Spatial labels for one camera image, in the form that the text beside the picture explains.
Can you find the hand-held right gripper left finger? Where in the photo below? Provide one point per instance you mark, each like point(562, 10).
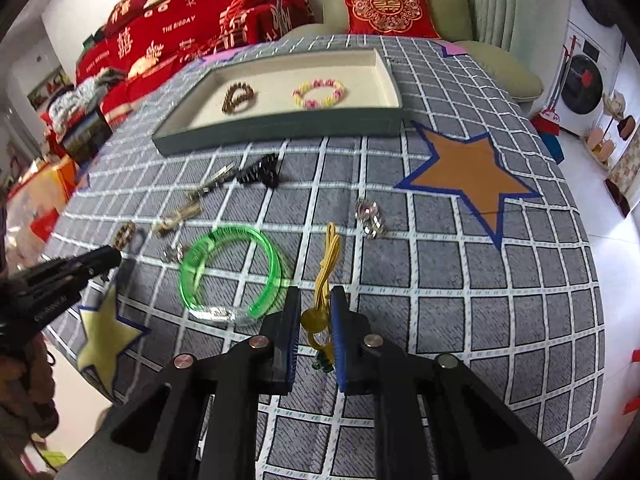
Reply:
point(289, 340)

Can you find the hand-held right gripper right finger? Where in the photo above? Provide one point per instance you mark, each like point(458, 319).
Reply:
point(342, 340)

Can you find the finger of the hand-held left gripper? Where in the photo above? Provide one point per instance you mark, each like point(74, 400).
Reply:
point(90, 262)

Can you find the green translucent bangle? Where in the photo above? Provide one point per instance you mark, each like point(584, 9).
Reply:
point(192, 260)

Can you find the silver hair clip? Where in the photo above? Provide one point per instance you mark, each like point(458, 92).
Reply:
point(215, 180)

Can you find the grey-green jewelry tray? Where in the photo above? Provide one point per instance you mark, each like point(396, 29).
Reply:
point(280, 127)

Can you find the yellow star patch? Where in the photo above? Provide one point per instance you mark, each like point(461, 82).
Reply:
point(105, 340)

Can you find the person's clothing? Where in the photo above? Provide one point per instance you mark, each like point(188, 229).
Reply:
point(25, 390)

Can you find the orange gift bag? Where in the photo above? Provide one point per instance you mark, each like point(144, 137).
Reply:
point(45, 195)

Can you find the small silver crystal ornament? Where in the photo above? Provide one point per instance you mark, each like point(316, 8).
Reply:
point(172, 254)

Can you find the grey checked tablecloth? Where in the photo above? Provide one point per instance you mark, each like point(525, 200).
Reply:
point(450, 310)

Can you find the dark printed box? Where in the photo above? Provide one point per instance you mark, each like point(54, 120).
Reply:
point(85, 135)

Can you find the pile of clothes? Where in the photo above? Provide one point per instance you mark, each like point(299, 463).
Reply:
point(80, 97)

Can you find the black hair claw clip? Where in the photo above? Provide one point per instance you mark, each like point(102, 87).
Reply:
point(260, 170)

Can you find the orange star patch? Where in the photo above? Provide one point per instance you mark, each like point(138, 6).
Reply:
point(470, 175)

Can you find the red printed blanket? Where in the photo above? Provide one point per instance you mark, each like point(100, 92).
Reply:
point(165, 50)

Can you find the pink star patch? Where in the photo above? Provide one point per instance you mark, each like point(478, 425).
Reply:
point(220, 55)
point(452, 50)

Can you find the red dustpan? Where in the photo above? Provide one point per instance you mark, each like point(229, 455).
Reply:
point(547, 120)

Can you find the pale green armchair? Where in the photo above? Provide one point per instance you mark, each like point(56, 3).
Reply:
point(490, 65)

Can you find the red embroidered cushion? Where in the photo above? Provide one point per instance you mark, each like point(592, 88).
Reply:
point(385, 7)

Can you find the white washing machine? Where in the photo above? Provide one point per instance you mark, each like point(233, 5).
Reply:
point(580, 80)

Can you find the black round wall decoration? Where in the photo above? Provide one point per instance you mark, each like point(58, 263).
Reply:
point(600, 5)

